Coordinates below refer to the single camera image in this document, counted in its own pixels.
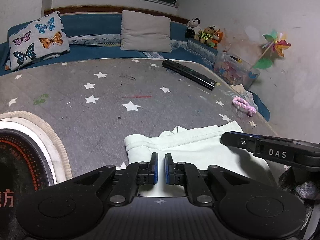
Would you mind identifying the grey star-pattern table cover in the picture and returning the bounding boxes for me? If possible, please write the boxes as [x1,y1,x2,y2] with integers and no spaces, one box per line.
[1,59,276,176]

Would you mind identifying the black remote control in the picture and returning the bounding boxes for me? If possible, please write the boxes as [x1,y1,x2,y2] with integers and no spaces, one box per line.
[162,60,216,90]

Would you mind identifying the pale green garment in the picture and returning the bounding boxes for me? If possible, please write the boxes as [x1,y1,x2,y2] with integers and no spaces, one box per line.
[124,121,275,198]

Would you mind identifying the brown bear plush toy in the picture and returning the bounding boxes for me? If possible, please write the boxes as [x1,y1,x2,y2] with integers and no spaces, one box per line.
[198,25,217,46]

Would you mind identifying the grey plain pillow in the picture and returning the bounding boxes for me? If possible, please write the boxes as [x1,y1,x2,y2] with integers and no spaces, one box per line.
[120,10,171,53]

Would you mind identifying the orange fox plush toy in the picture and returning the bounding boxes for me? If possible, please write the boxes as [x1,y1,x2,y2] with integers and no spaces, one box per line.
[212,29,224,49]

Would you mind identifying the panda plush toy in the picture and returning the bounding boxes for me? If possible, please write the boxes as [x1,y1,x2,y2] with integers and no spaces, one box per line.
[185,17,202,41]

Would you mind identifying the colourful paper pinwheel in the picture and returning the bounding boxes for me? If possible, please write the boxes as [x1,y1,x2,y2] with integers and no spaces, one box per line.
[252,29,291,69]

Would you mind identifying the striped baby clothes pile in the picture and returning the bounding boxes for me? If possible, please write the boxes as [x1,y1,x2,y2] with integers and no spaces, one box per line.
[231,84,258,110]

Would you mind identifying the round black induction cooktop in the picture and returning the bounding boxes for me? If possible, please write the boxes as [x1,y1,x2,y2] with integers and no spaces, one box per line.
[1,111,73,239]

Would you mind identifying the clear plastic toy box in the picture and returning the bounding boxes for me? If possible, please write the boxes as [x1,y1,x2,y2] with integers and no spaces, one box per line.
[213,50,260,89]

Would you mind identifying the pink twisted cloth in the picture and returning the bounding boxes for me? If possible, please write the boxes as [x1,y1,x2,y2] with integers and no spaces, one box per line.
[232,96,257,116]

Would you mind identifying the butterfly print pillow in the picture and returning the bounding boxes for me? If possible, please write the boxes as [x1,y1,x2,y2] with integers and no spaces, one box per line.
[6,11,70,71]

